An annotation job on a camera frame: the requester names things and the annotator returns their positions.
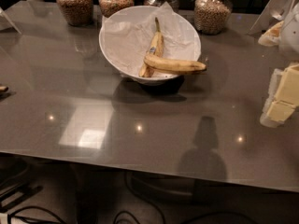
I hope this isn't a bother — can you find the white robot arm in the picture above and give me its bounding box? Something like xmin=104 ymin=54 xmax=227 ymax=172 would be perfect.
xmin=249 ymin=0 xmax=299 ymax=128

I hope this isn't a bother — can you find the white paper liner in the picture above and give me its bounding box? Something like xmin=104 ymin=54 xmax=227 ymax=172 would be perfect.
xmin=101 ymin=1 xmax=201 ymax=78

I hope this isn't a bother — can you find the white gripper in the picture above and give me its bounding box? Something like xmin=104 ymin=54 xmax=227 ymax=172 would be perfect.
xmin=260 ymin=63 xmax=299 ymax=128

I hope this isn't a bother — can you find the white bowl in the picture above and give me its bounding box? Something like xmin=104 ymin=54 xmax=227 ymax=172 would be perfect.
xmin=98 ymin=5 xmax=203 ymax=86

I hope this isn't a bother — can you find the white folded card left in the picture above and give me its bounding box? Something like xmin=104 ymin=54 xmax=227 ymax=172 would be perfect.
xmin=0 ymin=7 xmax=21 ymax=34

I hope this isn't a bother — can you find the right glass jar with beans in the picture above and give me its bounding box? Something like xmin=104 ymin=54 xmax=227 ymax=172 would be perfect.
xmin=194 ymin=0 xmax=233 ymax=35

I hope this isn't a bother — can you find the black cable under table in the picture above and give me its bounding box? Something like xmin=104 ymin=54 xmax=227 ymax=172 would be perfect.
xmin=112 ymin=171 xmax=260 ymax=224

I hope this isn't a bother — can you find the left glass jar with grains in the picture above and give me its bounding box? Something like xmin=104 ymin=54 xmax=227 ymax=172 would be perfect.
xmin=56 ymin=0 xmax=93 ymax=26

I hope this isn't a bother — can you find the small object at left edge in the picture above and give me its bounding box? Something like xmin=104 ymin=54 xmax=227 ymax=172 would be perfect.
xmin=0 ymin=86 xmax=8 ymax=93

